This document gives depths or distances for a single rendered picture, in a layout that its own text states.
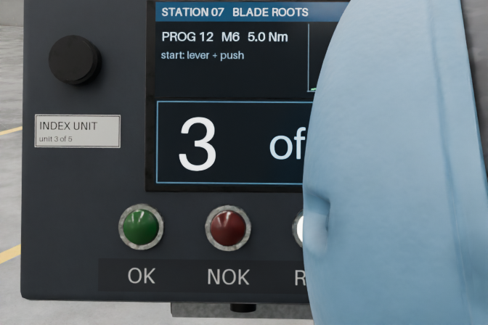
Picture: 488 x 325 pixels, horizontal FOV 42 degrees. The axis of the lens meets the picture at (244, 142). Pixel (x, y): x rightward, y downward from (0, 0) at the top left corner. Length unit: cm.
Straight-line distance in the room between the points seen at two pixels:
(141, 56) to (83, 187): 8
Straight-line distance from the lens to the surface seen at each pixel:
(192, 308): 46
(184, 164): 37
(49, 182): 39
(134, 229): 37
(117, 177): 38
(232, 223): 36
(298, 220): 37
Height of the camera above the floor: 125
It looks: 14 degrees down
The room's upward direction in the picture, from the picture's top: straight up
